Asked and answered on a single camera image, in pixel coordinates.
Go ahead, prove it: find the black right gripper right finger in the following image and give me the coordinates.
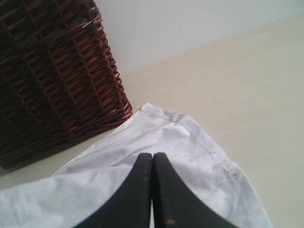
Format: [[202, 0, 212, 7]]
[[152, 153, 235, 228]]

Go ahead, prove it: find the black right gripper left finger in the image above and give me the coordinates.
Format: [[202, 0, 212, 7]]
[[76, 153, 152, 228]]

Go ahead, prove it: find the white t-shirt red logo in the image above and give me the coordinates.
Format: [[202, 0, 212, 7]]
[[0, 103, 272, 228]]

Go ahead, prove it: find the dark brown wicker basket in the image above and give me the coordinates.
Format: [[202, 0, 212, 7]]
[[0, 0, 132, 170]]

